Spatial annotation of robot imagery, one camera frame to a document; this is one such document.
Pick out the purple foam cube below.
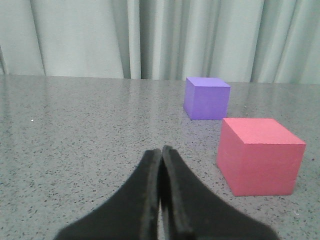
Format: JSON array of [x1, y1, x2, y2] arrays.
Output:
[[183, 77, 231, 120]]

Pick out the pink foam cube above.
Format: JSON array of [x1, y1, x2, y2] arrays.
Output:
[[216, 118, 306, 196]]

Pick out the pale green curtain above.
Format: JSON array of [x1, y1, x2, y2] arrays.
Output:
[[0, 0, 320, 84]]

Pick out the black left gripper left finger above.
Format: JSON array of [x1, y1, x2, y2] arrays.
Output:
[[55, 149, 161, 240]]

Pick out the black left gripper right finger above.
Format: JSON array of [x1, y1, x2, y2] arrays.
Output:
[[160, 145, 278, 240]]

